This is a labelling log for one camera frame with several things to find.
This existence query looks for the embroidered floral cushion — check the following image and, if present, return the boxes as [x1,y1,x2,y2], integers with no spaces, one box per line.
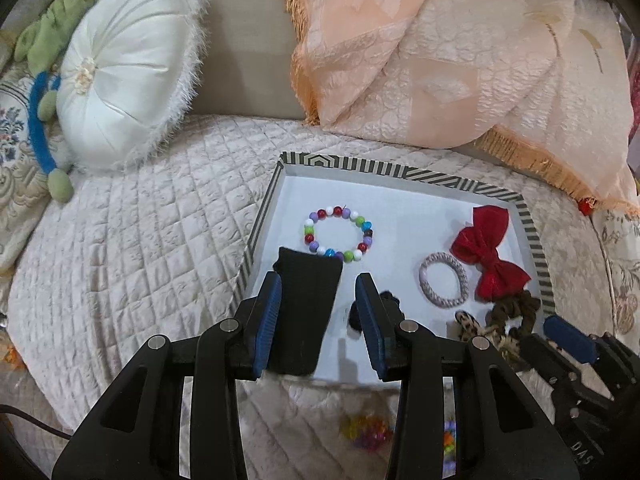
[0,75,63,272]

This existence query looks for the leopard print hair clip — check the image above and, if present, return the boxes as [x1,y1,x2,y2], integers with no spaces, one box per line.
[454,310,493,345]

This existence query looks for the black cloth headband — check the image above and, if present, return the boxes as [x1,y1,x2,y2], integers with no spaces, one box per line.
[272,246,345,376]

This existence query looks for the white round fringed pillow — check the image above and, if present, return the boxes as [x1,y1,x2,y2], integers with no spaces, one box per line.
[52,0,211,171]

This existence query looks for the black cable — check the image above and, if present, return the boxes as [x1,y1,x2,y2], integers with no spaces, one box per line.
[0,402,77,441]

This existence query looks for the brown scrunchie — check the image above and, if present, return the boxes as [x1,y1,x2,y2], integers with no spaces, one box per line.
[487,290,542,338]

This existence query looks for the floral print cushion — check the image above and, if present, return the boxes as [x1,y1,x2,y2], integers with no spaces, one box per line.
[592,207,640,337]

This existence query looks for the grey white hair tie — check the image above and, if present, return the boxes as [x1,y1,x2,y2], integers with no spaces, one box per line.
[418,251,468,309]

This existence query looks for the green and blue plush toy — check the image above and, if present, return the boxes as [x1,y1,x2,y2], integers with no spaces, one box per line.
[14,0,97,206]

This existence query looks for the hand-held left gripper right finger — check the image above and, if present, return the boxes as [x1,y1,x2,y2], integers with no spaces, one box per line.
[354,272,576,480]

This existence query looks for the peach fringed blanket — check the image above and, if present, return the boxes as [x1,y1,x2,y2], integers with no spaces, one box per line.
[282,0,640,218]

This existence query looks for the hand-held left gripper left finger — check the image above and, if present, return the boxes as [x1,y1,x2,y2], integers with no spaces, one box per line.
[51,271,284,480]

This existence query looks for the beige sofa backrest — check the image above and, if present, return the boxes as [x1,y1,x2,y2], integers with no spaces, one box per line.
[192,0,321,122]

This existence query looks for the white quilted bed cover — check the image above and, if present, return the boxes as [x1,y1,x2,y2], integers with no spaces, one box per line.
[7,112,617,480]

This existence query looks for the red bow hair clip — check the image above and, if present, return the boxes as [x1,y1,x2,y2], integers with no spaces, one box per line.
[449,205,532,303]

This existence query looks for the translucent colourful bead bracelet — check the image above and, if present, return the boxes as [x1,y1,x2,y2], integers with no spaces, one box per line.
[340,412,394,453]

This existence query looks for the black scrunchie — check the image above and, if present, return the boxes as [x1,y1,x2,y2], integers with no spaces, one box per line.
[347,290,406,335]

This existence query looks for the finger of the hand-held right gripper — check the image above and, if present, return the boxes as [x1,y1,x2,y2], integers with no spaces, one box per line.
[543,315,640,403]
[512,334,566,392]

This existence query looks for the striped-edge white tray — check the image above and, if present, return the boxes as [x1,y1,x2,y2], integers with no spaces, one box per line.
[230,151,557,387]

